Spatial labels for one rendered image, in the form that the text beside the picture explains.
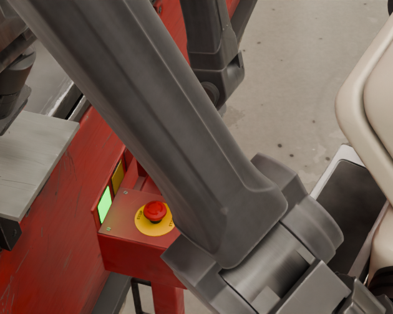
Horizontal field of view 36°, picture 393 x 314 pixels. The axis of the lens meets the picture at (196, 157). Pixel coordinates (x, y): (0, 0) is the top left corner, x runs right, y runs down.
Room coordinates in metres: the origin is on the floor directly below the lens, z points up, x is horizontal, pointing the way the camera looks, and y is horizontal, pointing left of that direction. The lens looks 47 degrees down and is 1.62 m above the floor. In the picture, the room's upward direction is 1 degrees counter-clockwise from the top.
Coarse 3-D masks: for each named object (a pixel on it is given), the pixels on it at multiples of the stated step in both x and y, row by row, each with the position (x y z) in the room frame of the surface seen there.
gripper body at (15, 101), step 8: (24, 88) 0.60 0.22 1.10; (0, 96) 0.53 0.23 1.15; (8, 96) 0.53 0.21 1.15; (16, 96) 0.54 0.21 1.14; (24, 96) 0.59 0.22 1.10; (0, 104) 0.53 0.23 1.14; (8, 104) 0.54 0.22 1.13; (16, 104) 0.57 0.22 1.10; (0, 112) 0.54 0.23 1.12; (8, 112) 0.54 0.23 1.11; (0, 120) 0.54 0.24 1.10; (8, 120) 0.54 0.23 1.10; (0, 128) 0.53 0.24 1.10
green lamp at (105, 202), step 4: (108, 188) 0.65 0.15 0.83; (108, 192) 0.65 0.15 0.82; (104, 196) 0.64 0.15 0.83; (108, 196) 0.65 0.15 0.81; (104, 200) 0.64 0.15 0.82; (108, 200) 0.65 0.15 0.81; (100, 204) 0.62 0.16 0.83; (104, 204) 0.63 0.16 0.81; (108, 204) 0.64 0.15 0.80; (100, 208) 0.62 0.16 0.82; (104, 208) 0.63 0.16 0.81; (108, 208) 0.64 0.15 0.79; (100, 212) 0.62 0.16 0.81; (104, 212) 0.63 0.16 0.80; (100, 216) 0.61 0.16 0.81; (104, 216) 0.63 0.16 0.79
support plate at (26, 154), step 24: (24, 120) 0.64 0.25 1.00; (48, 120) 0.64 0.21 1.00; (0, 144) 0.60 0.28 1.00; (24, 144) 0.60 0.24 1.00; (48, 144) 0.60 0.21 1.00; (0, 168) 0.55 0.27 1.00; (24, 168) 0.55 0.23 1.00; (48, 168) 0.55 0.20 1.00; (0, 192) 0.51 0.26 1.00; (24, 192) 0.51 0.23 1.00; (0, 216) 0.48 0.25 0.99
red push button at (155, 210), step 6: (150, 204) 0.63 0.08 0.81; (156, 204) 0.63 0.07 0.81; (162, 204) 0.63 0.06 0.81; (144, 210) 0.62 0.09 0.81; (150, 210) 0.62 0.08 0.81; (156, 210) 0.62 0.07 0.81; (162, 210) 0.62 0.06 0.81; (150, 216) 0.61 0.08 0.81; (156, 216) 0.61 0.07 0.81; (162, 216) 0.61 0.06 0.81; (156, 222) 0.62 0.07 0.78
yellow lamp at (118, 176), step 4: (120, 160) 0.71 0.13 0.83; (120, 164) 0.71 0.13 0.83; (120, 168) 0.71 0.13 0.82; (116, 172) 0.69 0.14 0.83; (120, 172) 0.71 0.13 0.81; (112, 176) 0.68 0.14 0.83; (116, 176) 0.69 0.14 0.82; (120, 176) 0.70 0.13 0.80; (112, 180) 0.67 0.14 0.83; (116, 180) 0.69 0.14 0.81; (120, 180) 0.70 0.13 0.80; (116, 184) 0.68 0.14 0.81; (116, 188) 0.68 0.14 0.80; (116, 192) 0.68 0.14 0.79
